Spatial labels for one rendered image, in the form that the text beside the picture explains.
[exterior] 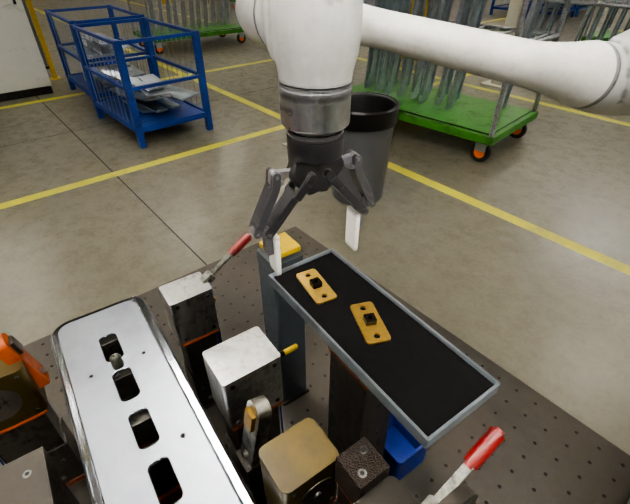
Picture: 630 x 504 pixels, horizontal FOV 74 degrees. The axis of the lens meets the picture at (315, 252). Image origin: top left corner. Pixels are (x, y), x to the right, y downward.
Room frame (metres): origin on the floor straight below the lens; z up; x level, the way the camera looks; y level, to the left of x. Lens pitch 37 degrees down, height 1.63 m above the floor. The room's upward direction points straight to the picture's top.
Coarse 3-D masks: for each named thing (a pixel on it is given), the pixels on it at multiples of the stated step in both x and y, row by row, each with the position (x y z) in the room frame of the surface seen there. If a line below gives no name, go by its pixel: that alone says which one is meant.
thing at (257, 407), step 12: (264, 396) 0.36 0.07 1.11; (252, 408) 0.34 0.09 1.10; (264, 408) 0.34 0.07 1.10; (252, 420) 0.33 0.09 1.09; (264, 420) 0.33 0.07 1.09; (252, 432) 0.33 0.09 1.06; (264, 432) 0.33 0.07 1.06; (252, 444) 0.33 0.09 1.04; (264, 444) 0.33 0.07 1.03; (252, 456) 0.32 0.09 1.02
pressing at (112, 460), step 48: (96, 336) 0.57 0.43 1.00; (144, 336) 0.57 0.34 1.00; (96, 384) 0.46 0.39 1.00; (144, 384) 0.46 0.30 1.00; (96, 432) 0.37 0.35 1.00; (192, 432) 0.37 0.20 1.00; (96, 480) 0.29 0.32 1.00; (144, 480) 0.29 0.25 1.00; (192, 480) 0.29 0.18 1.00; (240, 480) 0.29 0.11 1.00
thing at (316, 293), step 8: (304, 272) 0.57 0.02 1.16; (312, 272) 0.57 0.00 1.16; (304, 280) 0.55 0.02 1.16; (312, 280) 0.54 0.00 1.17; (320, 280) 0.54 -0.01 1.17; (312, 288) 0.53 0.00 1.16; (320, 288) 0.53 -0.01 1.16; (328, 288) 0.53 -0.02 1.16; (312, 296) 0.51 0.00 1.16; (320, 296) 0.51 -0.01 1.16; (328, 296) 0.51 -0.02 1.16; (336, 296) 0.51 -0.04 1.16
